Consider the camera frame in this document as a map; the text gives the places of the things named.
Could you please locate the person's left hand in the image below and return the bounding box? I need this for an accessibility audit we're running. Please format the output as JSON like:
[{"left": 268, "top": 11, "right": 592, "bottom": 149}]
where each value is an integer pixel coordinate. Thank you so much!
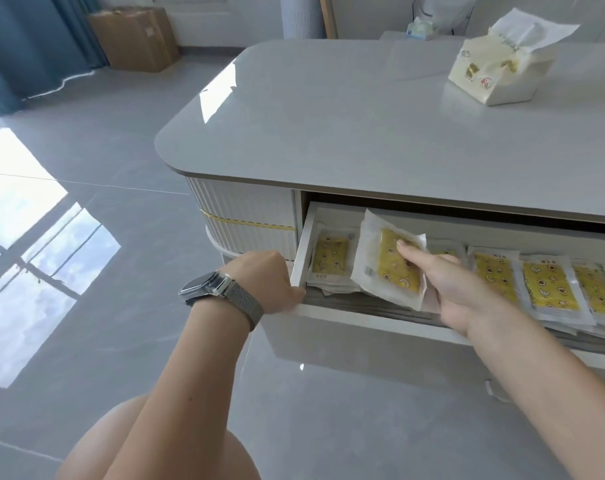
[{"left": 222, "top": 250, "right": 307, "bottom": 316}]

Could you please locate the person's right hand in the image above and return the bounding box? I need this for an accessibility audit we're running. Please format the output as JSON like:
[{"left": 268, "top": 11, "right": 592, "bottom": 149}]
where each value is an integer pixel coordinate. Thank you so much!
[{"left": 397, "top": 242, "right": 489, "bottom": 341}]

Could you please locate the white drawer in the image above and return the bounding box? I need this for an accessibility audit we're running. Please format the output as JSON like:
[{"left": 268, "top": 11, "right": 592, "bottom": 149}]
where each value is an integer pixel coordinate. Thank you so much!
[{"left": 289, "top": 202, "right": 605, "bottom": 374}]

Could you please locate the yellow duck print sachet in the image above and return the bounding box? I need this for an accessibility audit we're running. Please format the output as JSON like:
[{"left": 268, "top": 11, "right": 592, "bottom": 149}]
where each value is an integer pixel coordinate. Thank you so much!
[{"left": 350, "top": 209, "right": 429, "bottom": 312}]

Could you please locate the person's left forearm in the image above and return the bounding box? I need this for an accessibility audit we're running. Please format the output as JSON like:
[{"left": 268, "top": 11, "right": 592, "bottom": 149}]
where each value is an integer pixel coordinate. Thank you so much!
[{"left": 101, "top": 304, "right": 254, "bottom": 480}]

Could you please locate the person's right forearm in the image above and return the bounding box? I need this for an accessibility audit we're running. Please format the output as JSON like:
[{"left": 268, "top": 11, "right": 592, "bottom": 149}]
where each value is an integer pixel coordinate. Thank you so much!
[{"left": 462, "top": 301, "right": 605, "bottom": 480}]

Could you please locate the silver mesh band wristwatch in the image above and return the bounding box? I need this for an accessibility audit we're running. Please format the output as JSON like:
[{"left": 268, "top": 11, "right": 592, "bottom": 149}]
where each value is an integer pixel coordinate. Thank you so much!
[{"left": 178, "top": 271, "right": 264, "bottom": 332}]

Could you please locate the white fluted coffee table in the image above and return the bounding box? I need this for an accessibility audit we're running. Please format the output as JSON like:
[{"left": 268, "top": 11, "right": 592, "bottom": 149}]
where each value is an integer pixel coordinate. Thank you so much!
[{"left": 154, "top": 39, "right": 605, "bottom": 396}]

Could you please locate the pile of yellow packets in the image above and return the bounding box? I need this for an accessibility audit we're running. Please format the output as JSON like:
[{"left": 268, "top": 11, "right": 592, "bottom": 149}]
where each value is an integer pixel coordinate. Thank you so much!
[{"left": 305, "top": 222, "right": 605, "bottom": 341}]

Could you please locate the teal tissue pack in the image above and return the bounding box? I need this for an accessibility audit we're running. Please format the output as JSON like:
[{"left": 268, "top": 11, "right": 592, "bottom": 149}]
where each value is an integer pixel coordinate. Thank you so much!
[{"left": 405, "top": 17, "right": 438, "bottom": 42}]

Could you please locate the brown cardboard box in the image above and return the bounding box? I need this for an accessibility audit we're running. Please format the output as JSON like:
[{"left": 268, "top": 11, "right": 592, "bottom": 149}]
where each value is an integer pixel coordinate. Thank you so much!
[{"left": 87, "top": 7, "right": 181, "bottom": 73}]

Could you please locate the cream tissue pack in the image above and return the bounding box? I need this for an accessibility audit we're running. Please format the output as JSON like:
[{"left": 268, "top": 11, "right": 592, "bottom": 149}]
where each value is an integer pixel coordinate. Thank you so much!
[{"left": 448, "top": 8, "right": 581, "bottom": 107}]

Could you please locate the blue curtain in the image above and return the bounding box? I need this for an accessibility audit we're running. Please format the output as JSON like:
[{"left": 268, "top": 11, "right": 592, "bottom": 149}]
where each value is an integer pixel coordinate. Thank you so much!
[{"left": 0, "top": 0, "right": 111, "bottom": 117}]

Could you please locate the wooden frame strip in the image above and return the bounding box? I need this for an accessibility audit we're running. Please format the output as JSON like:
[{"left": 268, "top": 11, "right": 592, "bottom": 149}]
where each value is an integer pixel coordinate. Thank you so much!
[{"left": 319, "top": 0, "right": 339, "bottom": 40}]

